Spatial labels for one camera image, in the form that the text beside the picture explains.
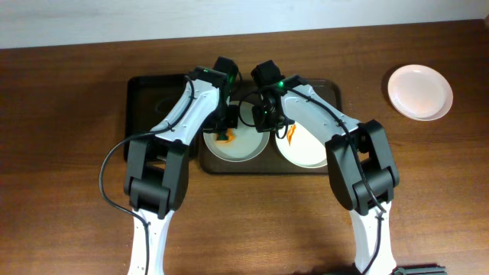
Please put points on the green and orange sponge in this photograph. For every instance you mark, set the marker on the green and orange sponge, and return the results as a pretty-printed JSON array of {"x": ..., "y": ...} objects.
[{"x": 226, "y": 137}]

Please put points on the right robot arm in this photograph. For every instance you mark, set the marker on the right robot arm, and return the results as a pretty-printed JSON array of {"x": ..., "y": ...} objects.
[{"x": 361, "y": 169}]

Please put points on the white plate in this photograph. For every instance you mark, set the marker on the white plate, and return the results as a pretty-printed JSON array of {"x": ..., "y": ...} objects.
[
  {"x": 301, "y": 148},
  {"x": 419, "y": 92}
]

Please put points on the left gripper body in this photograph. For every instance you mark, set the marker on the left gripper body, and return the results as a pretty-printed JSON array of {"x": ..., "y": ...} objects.
[{"x": 222, "y": 124}]

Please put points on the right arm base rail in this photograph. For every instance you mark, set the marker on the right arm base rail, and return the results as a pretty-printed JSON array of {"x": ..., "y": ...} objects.
[{"x": 435, "y": 270}]

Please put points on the pale plate top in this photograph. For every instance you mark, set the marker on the pale plate top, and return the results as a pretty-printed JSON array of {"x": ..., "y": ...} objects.
[{"x": 244, "y": 143}]

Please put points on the black rectangular tray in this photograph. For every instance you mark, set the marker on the black rectangular tray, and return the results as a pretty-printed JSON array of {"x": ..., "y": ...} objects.
[{"x": 149, "y": 100}]

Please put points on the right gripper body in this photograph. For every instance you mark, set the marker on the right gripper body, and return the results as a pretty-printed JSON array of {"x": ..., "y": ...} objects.
[{"x": 268, "y": 123}]

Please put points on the brown serving tray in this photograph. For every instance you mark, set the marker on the brown serving tray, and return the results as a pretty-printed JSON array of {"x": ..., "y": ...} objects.
[{"x": 269, "y": 161}]

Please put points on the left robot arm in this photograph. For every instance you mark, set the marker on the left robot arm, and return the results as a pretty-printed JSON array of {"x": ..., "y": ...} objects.
[{"x": 157, "y": 172}]

